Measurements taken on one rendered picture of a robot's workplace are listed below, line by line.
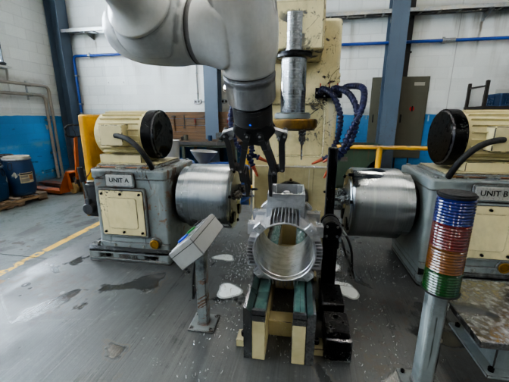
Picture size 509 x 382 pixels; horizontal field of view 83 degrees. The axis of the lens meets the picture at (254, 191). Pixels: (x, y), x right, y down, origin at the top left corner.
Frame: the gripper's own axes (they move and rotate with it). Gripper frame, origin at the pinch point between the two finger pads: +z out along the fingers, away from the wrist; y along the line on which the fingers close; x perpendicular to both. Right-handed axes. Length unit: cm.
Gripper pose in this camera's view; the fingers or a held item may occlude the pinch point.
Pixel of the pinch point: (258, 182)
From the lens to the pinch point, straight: 67.8
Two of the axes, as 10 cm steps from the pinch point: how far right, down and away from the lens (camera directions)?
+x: -1.3, 7.0, -7.0
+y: -9.9, -0.4, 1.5
